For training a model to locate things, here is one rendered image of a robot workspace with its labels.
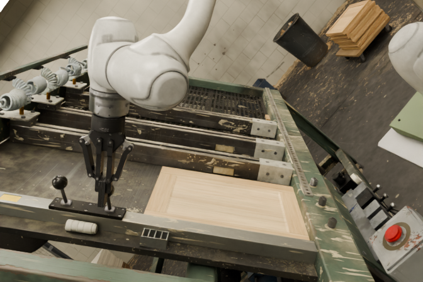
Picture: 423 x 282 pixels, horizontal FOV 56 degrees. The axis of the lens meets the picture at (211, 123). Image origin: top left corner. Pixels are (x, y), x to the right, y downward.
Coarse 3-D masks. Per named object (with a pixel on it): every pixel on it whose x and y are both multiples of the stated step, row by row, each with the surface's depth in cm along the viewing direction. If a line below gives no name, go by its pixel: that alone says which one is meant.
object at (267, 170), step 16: (16, 80) 149; (0, 112) 149; (16, 112) 152; (32, 112) 154; (16, 128) 150; (32, 128) 149; (48, 128) 151; (64, 128) 153; (32, 144) 151; (48, 144) 151; (64, 144) 151; (144, 144) 150; (160, 144) 153; (128, 160) 152; (144, 160) 151; (160, 160) 151; (176, 160) 151; (192, 160) 150; (208, 160) 150; (224, 160) 150; (240, 160) 150; (256, 160) 153; (272, 160) 155; (240, 176) 151; (256, 176) 151; (272, 176) 151; (288, 176) 150
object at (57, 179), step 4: (56, 176) 100; (60, 176) 100; (64, 176) 101; (52, 180) 100; (56, 180) 99; (60, 180) 99; (64, 180) 100; (52, 184) 100; (56, 184) 99; (60, 184) 99; (64, 184) 100; (56, 188) 100; (60, 188) 100; (64, 192) 104; (64, 196) 105; (64, 200) 106; (68, 200) 108; (60, 204) 108; (64, 204) 107; (68, 204) 107
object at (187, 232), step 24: (0, 192) 111; (24, 216) 107; (48, 216) 107; (72, 216) 107; (144, 216) 110; (168, 240) 108; (192, 240) 107; (216, 240) 107; (240, 240) 107; (264, 240) 108; (288, 240) 110
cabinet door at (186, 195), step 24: (168, 168) 146; (168, 192) 129; (192, 192) 132; (216, 192) 135; (240, 192) 138; (264, 192) 140; (288, 192) 143; (168, 216) 116; (192, 216) 118; (216, 216) 120; (240, 216) 123; (264, 216) 125; (288, 216) 126
